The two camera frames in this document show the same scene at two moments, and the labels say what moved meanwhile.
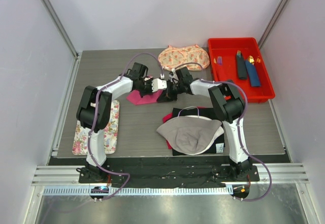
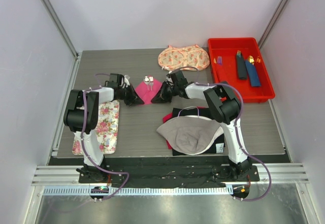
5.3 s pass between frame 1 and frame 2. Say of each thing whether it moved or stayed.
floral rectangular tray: stayed
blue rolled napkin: stayed
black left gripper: moved
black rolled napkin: stayed
